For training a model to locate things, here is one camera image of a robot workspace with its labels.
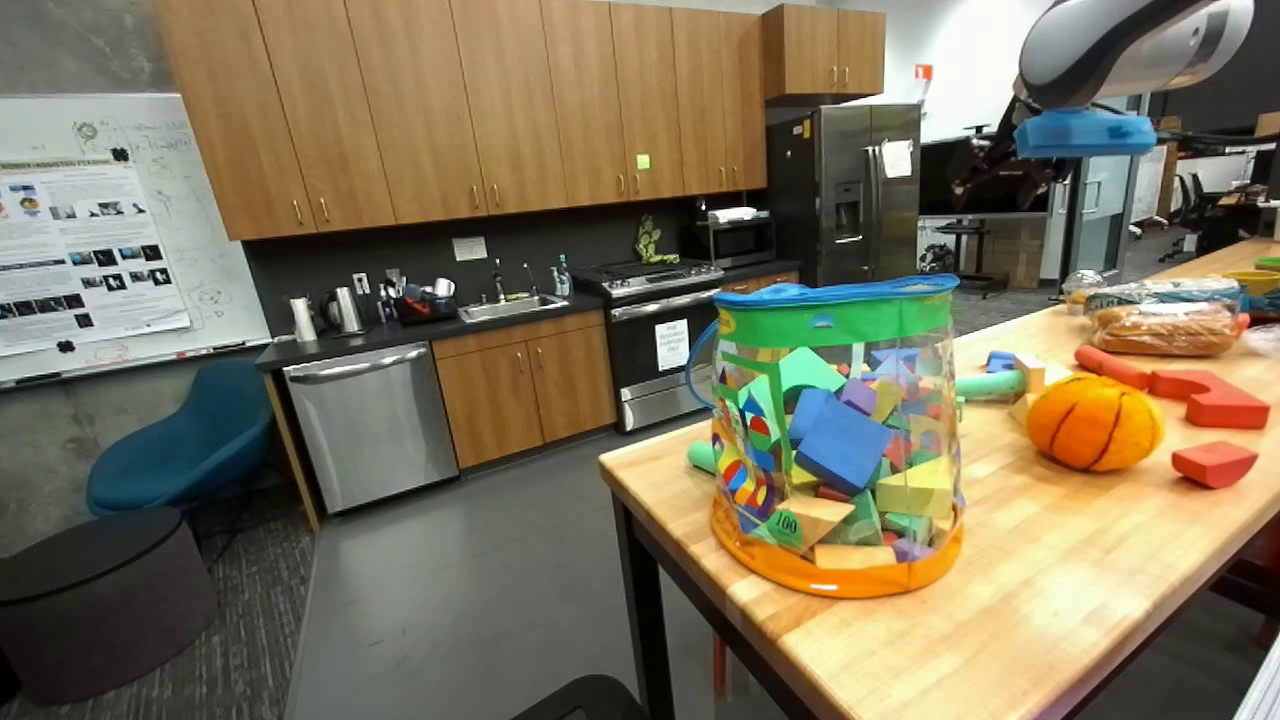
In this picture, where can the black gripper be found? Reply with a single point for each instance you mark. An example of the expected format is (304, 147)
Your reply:
(1024, 142)

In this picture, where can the long green foam cylinder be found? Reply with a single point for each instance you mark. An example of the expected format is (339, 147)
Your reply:
(992, 384)

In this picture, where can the large blue foam block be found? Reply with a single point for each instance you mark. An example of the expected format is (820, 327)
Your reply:
(842, 441)

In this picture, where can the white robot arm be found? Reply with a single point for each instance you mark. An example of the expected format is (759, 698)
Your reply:
(1135, 45)

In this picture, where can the clear plastic food bag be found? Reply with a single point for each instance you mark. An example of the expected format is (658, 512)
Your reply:
(1146, 288)

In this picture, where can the red rounded foam block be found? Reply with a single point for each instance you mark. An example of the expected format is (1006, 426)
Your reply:
(1212, 467)

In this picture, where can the short green foam cylinder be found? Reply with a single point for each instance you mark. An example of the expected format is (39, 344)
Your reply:
(703, 456)

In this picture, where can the stainless steel refrigerator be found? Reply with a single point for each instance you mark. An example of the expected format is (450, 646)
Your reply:
(842, 203)

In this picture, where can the black office chair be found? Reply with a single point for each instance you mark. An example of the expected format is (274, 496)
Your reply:
(1216, 209)

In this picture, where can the blue foam wedge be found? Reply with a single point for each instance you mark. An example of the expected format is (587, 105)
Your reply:
(1003, 363)

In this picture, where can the wooden cabinet above fridge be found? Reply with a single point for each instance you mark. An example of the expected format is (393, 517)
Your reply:
(820, 49)

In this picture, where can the clear jar of blocks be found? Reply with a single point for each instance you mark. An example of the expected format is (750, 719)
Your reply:
(834, 327)

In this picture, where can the orange plush basketball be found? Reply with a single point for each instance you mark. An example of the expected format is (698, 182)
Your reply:
(1092, 426)

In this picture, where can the silver toaster oven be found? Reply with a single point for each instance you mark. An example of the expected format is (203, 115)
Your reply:
(732, 232)

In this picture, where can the green plant decoration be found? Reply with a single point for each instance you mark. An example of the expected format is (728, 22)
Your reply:
(658, 243)

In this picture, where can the stainless steel stove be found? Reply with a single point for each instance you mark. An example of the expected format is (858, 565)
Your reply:
(654, 352)

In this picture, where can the soap bottle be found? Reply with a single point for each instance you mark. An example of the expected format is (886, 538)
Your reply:
(563, 279)

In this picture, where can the kitchen sink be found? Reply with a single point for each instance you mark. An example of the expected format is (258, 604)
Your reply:
(514, 309)

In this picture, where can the wooden upper cabinets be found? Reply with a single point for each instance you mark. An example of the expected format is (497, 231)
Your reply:
(452, 105)

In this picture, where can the black table leg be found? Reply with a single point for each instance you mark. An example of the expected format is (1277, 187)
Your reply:
(643, 615)

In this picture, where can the dish rack with dishes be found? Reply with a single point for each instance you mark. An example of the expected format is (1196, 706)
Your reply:
(421, 307)

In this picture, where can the stainless steel dishwasher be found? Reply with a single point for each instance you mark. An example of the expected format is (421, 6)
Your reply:
(375, 426)

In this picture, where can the white canister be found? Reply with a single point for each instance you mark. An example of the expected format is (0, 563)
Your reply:
(304, 321)

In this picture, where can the blue armchair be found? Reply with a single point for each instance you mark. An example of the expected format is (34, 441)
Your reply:
(187, 444)

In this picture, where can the whiteboard with posters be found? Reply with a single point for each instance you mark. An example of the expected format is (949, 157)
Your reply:
(105, 243)

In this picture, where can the dark round ottoman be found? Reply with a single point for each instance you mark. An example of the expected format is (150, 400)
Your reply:
(103, 604)

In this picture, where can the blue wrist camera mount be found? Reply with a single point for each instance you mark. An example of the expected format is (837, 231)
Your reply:
(1087, 132)

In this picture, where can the large red foam bracket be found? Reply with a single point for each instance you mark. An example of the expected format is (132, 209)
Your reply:
(1200, 397)

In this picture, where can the white wall outlet plate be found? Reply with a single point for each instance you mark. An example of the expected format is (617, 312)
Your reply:
(470, 248)

